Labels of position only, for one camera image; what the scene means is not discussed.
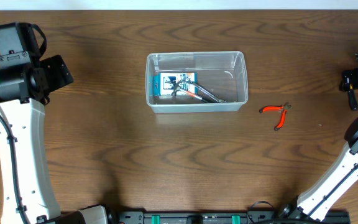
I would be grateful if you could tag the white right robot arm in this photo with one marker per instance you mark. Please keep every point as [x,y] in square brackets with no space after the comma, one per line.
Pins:
[315,203]

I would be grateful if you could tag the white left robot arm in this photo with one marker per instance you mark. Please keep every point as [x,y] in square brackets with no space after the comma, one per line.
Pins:
[27,189]

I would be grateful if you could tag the black rail with green clips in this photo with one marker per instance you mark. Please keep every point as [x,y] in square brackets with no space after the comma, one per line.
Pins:
[195,218]

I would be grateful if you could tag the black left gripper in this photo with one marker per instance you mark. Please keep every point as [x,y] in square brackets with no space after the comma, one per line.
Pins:
[58,71]

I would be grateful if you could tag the yellow black screwdriver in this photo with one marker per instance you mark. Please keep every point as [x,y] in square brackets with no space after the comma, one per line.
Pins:
[352,100]

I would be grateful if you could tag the silver ring wrench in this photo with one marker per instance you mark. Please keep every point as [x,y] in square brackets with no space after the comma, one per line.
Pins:
[205,91]

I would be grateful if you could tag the orange black pen tool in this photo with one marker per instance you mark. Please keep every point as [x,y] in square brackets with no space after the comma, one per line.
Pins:
[177,88]

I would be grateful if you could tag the clear plastic container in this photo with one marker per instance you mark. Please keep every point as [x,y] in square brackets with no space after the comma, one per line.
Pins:
[222,73]

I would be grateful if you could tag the blue white screwdriver box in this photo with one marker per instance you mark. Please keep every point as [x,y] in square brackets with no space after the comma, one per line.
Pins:
[164,83]

